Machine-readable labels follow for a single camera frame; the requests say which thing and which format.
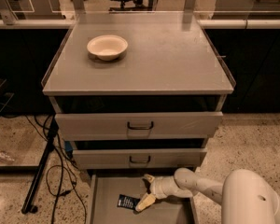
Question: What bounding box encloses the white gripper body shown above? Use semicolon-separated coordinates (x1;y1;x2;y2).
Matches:
149;176;175;200

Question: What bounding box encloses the blue rxbar wrapper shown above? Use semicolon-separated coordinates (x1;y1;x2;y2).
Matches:
117;194;140;210

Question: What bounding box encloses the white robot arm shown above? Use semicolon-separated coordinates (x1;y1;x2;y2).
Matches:
135;168;280;224

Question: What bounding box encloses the middle grey drawer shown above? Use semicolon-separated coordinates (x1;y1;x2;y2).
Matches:
73;148;207;169

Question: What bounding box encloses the bottom open grey drawer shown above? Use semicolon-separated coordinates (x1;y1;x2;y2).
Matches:
87;169;198;224

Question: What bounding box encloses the top grey drawer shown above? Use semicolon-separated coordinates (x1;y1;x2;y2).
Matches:
55;112;223;141

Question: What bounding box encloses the grey drawer cabinet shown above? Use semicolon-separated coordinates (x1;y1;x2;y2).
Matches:
41;11;237;224

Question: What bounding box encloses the white bowl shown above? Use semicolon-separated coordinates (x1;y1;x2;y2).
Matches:
87;35;128;62

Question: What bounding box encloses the clear plastic bottle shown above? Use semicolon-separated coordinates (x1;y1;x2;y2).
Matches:
0;150;15;163

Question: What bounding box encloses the black floor cable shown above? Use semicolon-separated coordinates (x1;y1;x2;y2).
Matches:
24;114;88;224

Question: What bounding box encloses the white horizontal rail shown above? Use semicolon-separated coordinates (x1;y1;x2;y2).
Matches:
0;20;280;29

